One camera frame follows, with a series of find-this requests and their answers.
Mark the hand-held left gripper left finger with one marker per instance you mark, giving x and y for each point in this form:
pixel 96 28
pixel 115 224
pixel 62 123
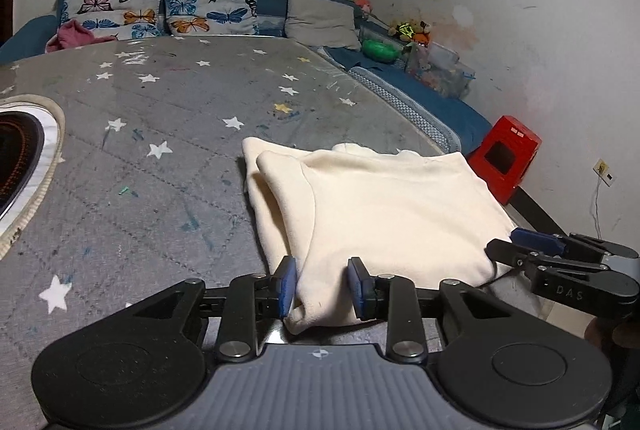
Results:
pixel 287 285

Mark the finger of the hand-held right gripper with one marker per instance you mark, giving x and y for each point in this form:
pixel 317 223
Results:
pixel 537 240
pixel 505 252

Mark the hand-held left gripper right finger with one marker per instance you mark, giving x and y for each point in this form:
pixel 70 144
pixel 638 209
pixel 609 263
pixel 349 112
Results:
pixel 356 287

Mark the cream pants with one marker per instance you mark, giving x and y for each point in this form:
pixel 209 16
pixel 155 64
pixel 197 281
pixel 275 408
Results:
pixel 390 210

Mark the red plastic stool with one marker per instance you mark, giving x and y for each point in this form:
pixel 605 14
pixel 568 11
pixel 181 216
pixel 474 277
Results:
pixel 515 135

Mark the blue sofa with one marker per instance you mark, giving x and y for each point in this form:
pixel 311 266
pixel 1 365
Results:
pixel 450 115

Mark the clear plastic storage bin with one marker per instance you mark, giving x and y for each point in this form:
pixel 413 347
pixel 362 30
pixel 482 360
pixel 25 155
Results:
pixel 440 70

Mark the green toy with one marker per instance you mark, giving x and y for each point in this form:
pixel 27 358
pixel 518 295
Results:
pixel 380 50

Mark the yellow-green black toy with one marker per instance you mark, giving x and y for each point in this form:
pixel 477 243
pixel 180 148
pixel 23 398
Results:
pixel 407 31

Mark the grey cushion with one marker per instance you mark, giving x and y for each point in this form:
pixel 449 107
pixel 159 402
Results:
pixel 320 20

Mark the pink plush toy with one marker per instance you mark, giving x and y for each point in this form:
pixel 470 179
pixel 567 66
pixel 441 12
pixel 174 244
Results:
pixel 357 1

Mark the butterfly print cushion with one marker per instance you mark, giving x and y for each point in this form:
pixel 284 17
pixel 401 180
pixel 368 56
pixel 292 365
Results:
pixel 215 0
pixel 110 10

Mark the round black induction cooktop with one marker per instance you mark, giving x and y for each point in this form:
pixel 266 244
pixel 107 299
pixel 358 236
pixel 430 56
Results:
pixel 15 160

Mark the pink cloth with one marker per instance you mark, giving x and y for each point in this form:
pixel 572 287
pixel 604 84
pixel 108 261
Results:
pixel 70 35

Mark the white wall socket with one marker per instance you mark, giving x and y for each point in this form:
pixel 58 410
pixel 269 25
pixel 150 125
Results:
pixel 605 171

